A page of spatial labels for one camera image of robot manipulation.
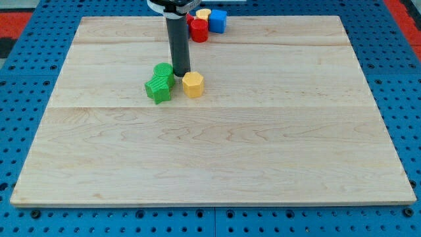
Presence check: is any green star block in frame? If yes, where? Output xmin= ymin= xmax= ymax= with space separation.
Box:
xmin=144 ymin=76 xmax=171 ymax=104

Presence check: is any yellow cylinder block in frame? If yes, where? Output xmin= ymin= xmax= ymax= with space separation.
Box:
xmin=195 ymin=9 xmax=212 ymax=21

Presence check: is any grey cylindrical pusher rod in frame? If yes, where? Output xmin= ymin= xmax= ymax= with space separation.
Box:
xmin=166 ymin=15 xmax=191 ymax=77

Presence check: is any green cylinder block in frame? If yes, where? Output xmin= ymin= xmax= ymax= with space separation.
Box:
xmin=153 ymin=63 xmax=175 ymax=89

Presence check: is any red cylinder block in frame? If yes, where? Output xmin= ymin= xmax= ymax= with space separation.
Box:
xmin=190 ymin=18 xmax=209 ymax=43

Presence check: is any light wooden board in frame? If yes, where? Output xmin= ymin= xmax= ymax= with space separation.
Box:
xmin=10 ymin=16 xmax=416 ymax=207

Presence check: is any red block behind rod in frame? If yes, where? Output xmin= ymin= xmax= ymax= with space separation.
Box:
xmin=186 ymin=13 xmax=195 ymax=26

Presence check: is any yellow hexagon block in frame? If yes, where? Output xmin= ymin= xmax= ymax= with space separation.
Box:
xmin=182 ymin=72 xmax=205 ymax=98

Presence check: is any blue cube block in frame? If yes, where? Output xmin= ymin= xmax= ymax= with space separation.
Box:
xmin=208 ymin=9 xmax=228 ymax=34

